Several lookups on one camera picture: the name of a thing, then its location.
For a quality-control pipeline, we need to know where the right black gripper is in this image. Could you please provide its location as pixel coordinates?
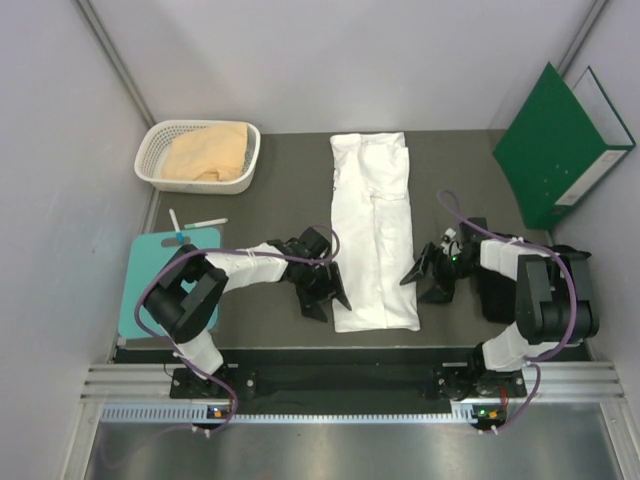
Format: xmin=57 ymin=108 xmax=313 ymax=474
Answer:
xmin=402 ymin=243 xmax=490 ymax=304

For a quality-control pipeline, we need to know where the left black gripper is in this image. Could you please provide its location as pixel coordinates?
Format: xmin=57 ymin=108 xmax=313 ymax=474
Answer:
xmin=295 ymin=261 xmax=350 ymax=322

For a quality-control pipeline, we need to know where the white daisy print t-shirt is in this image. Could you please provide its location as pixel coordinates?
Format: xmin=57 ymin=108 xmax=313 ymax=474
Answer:
xmin=330 ymin=132 xmax=421 ymax=333

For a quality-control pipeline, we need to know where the black t-shirt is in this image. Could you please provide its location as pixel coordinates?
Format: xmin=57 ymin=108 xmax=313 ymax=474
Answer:
xmin=476 ymin=268 xmax=516 ymax=325

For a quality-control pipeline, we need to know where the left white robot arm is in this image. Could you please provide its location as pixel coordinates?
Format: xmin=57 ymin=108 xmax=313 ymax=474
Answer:
xmin=134 ymin=227 xmax=352 ymax=398

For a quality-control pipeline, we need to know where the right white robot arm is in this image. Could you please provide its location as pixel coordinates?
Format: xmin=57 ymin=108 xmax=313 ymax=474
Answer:
xmin=400 ymin=217 xmax=599 ymax=401

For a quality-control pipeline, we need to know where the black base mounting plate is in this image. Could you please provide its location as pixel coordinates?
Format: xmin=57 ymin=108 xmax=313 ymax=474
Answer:
xmin=169 ymin=363 xmax=526 ymax=401

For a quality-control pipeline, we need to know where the white pen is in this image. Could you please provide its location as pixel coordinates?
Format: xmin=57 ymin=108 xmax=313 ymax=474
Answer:
xmin=184 ymin=218 xmax=229 ymax=230

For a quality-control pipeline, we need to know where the teal cutting mat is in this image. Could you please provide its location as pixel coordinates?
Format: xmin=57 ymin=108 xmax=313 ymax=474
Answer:
xmin=118 ymin=227 xmax=222 ymax=340

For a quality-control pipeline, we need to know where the beige folded t-shirt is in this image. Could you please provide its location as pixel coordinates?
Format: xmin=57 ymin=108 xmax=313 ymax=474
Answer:
xmin=160 ymin=122 xmax=248 ymax=182

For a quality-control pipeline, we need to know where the white plastic basket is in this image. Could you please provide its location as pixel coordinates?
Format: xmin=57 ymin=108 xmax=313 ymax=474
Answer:
xmin=134 ymin=120 xmax=261 ymax=195

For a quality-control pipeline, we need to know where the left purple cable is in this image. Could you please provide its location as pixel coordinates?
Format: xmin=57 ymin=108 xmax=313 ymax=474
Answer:
xmin=135 ymin=227 xmax=342 ymax=440

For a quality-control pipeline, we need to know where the purple cable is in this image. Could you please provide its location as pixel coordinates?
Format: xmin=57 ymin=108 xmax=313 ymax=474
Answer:
xmin=135 ymin=227 xmax=342 ymax=440
xmin=437 ymin=189 xmax=579 ymax=436

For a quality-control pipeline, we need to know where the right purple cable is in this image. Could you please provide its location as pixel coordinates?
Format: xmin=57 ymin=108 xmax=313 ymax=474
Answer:
xmin=437 ymin=189 xmax=579 ymax=436

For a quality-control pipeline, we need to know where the green ring binder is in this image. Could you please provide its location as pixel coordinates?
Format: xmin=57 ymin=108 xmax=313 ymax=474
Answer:
xmin=493 ymin=64 xmax=636 ymax=230

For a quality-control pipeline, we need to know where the aluminium rail frame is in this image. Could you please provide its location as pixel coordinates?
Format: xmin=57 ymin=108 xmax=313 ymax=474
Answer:
xmin=62 ymin=362 xmax=639 ymax=479

